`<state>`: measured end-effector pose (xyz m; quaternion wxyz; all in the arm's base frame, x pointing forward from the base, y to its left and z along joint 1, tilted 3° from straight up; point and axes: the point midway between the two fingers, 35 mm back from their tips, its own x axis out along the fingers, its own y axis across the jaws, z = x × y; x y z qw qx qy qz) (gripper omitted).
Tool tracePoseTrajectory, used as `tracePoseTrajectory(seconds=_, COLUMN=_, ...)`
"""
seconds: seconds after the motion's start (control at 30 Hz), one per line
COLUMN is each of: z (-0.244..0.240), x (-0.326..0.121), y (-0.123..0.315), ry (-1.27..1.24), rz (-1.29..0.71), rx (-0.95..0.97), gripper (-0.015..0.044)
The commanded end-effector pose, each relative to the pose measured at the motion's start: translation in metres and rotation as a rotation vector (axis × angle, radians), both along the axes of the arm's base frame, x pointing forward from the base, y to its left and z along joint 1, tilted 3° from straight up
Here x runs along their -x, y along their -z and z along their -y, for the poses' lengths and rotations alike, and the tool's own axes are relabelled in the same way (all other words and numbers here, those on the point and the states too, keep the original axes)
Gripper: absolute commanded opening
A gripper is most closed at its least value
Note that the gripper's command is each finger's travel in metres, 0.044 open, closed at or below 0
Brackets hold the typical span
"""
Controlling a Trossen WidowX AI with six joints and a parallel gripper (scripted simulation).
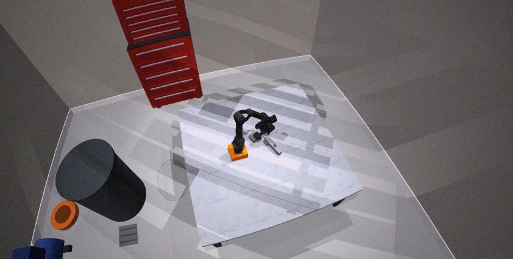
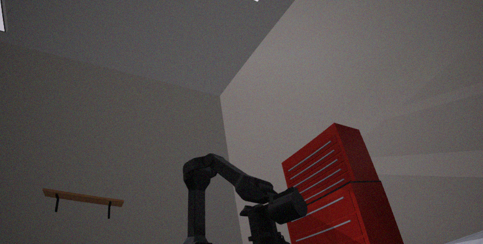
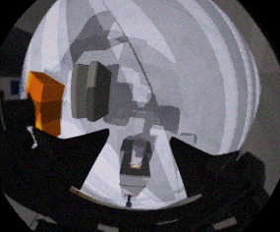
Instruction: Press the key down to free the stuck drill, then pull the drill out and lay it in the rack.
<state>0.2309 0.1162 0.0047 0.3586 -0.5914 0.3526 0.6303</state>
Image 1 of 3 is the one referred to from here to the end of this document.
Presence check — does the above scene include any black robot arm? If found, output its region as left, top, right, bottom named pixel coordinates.
left=231, top=108, right=277, bottom=154

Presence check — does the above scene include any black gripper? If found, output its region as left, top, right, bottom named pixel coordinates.
left=253, top=124, right=275, bottom=140

